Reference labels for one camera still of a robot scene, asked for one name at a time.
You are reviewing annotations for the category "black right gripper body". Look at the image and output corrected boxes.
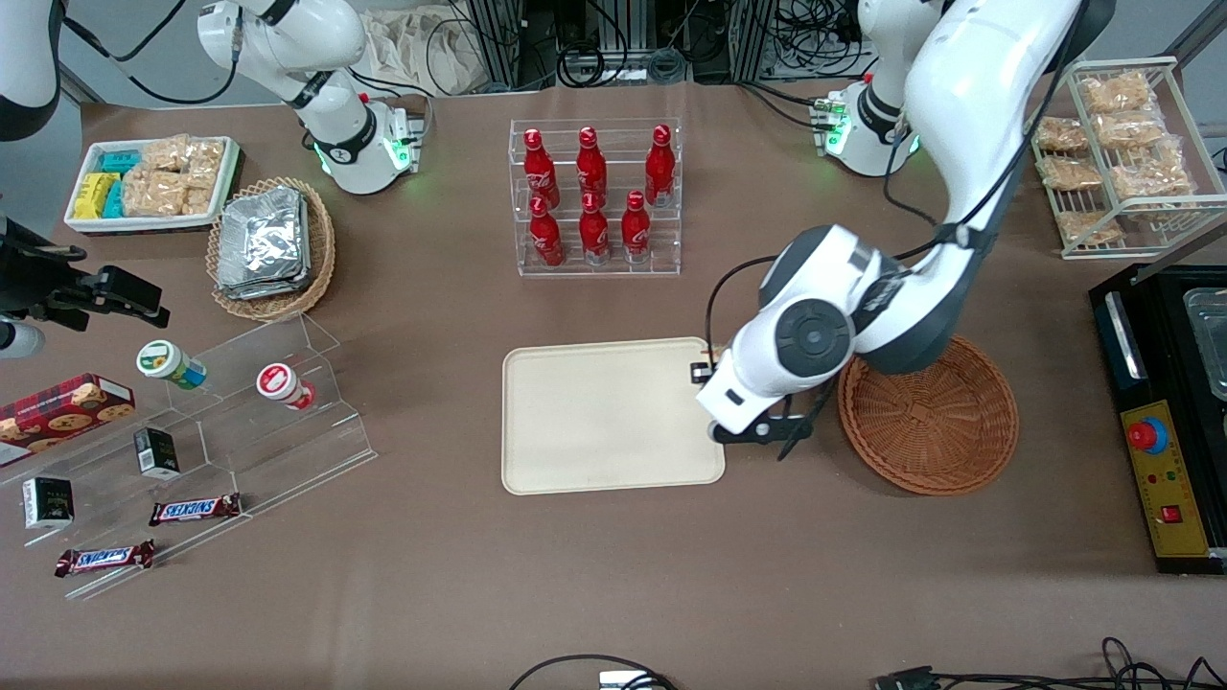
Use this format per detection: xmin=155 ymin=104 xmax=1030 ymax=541
xmin=0 ymin=218 xmax=89 ymax=315

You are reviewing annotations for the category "white snack tray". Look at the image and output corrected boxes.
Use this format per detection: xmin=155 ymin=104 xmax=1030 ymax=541
xmin=63 ymin=136 xmax=243 ymax=237

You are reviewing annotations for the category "cream plastic tray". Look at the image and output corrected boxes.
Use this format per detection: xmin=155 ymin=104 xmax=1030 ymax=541
xmin=501 ymin=336 xmax=728 ymax=497

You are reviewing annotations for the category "brown round wicker basket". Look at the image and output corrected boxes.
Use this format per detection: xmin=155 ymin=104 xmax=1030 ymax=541
xmin=838 ymin=334 xmax=1021 ymax=497

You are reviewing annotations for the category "light oval wicker basket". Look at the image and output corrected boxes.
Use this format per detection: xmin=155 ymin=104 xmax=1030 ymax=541
xmin=205 ymin=176 xmax=337 ymax=323

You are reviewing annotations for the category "green lid yogurt cup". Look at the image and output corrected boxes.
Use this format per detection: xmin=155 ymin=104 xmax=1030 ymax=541
xmin=135 ymin=339 xmax=208 ymax=392

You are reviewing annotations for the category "yellow snack pack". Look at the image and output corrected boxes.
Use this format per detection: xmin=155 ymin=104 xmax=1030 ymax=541
xmin=74 ymin=172 xmax=120 ymax=220

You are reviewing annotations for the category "red cookie box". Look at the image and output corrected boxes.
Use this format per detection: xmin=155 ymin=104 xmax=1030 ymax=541
xmin=0 ymin=373 xmax=136 ymax=468

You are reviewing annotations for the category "silver foil pack stack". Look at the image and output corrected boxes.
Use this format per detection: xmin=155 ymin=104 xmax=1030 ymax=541
xmin=215 ymin=186 xmax=313 ymax=301

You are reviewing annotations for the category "small black carton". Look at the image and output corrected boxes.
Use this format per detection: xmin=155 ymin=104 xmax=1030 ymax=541
xmin=132 ymin=426 xmax=182 ymax=481
xmin=21 ymin=475 xmax=76 ymax=531

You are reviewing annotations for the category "red lid yogurt cup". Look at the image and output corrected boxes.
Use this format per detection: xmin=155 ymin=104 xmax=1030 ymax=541
xmin=255 ymin=361 xmax=318 ymax=412

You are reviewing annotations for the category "clear acrylic stepped stand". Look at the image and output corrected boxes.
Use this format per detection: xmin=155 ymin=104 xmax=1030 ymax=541
xmin=0 ymin=310 xmax=378 ymax=602

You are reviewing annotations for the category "clear acrylic bottle rack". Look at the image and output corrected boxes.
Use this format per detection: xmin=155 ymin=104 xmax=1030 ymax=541
xmin=507 ymin=117 xmax=684 ymax=280

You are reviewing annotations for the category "Snickers chocolate bar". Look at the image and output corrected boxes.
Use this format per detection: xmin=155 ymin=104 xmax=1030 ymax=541
xmin=148 ymin=493 xmax=243 ymax=527
xmin=54 ymin=539 xmax=157 ymax=579

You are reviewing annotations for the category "red cola bottle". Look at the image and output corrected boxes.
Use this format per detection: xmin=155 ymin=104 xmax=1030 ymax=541
xmin=620 ymin=189 xmax=653 ymax=264
xmin=575 ymin=126 xmax=609 ymax=203
xmin=528 ymin=195 xmax=566 ymax=268
xmin=578 ymin=191 xmax=612 ymax=266
xmin=521 ymin=126 xmax=561 ymax=208
xmin=644 ymin=124 xmax=677 ymax=209

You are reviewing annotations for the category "black sealing machine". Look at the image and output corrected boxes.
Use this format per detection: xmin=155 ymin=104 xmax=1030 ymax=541
xmin=1089 ymin=263 xmax=1227 ymax=577

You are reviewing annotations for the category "beige cloth bag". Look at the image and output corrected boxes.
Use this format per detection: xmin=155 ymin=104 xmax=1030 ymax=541
xmin=362 ymin=7 xmax=481 ymax=98

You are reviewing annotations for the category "grey power strip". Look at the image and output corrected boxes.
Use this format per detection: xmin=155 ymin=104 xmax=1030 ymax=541
xmin=560 ymin=47 xmax=693 ymax=84

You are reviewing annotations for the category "yellow control panel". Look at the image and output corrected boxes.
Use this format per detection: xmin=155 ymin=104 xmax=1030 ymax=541
xmin=1119 ymin=400 xmax=1212 ymax=560

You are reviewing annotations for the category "clear machine lid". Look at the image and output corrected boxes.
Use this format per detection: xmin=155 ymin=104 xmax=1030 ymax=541
xmin=1183 ymin=287 xmax=1227 ymax=401

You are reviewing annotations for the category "black camera cable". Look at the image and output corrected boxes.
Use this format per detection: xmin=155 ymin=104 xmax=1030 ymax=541
xmin=706 ymin=253 xmax=783 ymax=364

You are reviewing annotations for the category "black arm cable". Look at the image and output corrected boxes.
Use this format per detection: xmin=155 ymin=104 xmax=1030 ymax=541
xmin=58 ymin=0 xmax=241 ymax=106

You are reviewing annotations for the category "black looped floor cable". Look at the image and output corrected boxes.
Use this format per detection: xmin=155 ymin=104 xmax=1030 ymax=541
xmin=507 ymin=654 xmax=678 ymax=690

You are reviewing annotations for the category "silver metal machine handle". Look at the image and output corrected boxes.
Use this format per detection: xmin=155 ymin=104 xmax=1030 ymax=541
xmin=1103 ymin=291 xmax=1147 ymax=383

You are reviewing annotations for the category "black tangled cable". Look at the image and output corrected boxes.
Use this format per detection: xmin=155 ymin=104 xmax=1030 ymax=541
xmin=935 ymin=636 xmax=1227 ymax=690

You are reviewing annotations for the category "black cable bundle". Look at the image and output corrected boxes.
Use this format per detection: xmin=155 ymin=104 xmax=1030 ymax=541
xmin=776 ymin=0 xmax=869 ymax=80

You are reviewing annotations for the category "white wire rack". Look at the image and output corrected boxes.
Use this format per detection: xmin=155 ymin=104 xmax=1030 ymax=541
xmin=1029 ymin=57 xmax=1227 ymax=262

